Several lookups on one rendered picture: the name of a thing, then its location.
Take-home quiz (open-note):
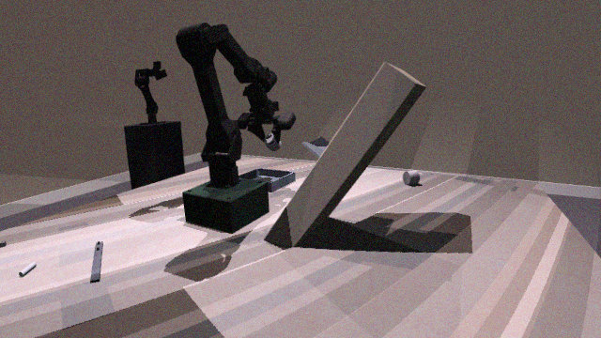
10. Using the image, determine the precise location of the beige service panel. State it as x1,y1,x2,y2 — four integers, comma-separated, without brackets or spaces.
264,62,426,247

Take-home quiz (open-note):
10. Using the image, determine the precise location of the white cylinder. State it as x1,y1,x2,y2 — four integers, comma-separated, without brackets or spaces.
264,133,281,151

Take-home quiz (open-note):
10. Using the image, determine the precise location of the light blue square tray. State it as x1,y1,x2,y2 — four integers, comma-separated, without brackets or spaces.
239,168,296,192

